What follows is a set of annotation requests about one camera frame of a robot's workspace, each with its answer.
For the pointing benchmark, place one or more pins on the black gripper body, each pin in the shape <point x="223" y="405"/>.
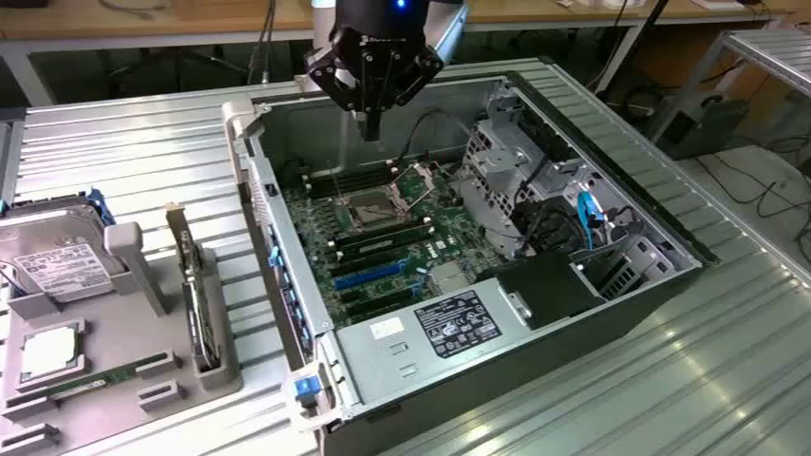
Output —
<point x="381" y="33"/>

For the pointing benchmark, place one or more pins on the low-profile graphics card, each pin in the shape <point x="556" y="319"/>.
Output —
<point x="205" y="323"/>

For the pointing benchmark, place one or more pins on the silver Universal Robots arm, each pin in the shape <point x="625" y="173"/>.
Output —
<point x="447" y="28"/>

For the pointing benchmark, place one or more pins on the silver metal drive cage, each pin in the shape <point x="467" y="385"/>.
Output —
<point x="501" y="166"/>

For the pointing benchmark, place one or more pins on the open metal socket cover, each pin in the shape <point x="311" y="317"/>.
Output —
<point x="418" y="187"/>

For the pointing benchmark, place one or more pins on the CPU socket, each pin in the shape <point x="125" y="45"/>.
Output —
<point x="371" y="211"/>

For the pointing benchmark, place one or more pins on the green motherboard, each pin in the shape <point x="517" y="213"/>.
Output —
<point x="438" y="237"/>

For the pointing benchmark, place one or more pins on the silver chipset heat sink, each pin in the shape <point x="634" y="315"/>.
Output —
<point x="450" y="276"/>

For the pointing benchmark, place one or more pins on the blue expansion slot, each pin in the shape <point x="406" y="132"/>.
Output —
<point x="371" y="278"/>

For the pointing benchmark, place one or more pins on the open black PC case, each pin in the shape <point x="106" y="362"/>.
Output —
<point x="298" y="285"/>

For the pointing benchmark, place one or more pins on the black box on floor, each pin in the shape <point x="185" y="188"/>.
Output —
<point x="710" y="128"/>

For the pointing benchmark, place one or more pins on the black expansion slot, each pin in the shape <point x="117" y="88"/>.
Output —
<point x="387" y="309"/>
<point x="381" y="297"/>

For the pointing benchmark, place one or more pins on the black plastic air shroud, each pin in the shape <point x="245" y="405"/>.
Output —
<point x="545" y="290"/>

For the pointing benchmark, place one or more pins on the silver hard disk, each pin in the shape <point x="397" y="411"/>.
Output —
<point x="58" y="256"/>

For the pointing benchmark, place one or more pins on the grey power supply unit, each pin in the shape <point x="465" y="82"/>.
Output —
<point x="381" y="361"/>

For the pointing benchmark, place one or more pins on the grey plastic parts rack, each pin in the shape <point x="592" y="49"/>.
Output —
<point x="121" y="342"/>

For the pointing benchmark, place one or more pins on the blue case latch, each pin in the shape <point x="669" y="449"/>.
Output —
<point x="306" y="387"/>

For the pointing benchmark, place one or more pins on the silver CPU chip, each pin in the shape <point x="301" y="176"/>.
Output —
<point x="50" y="351"/>

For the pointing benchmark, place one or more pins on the green RAM stick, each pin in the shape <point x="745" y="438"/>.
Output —
<point x="95" y="380"/>

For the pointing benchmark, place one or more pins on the wooden desk with white frame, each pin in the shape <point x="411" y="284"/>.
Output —
<point x="159" y="24"/>

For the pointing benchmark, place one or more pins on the blue plastic disk bracket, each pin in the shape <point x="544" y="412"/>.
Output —
<point x="101" y="206"/>

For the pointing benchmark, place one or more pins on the metal slat table frame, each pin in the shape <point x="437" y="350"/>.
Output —
<point x="761" y="52"/>

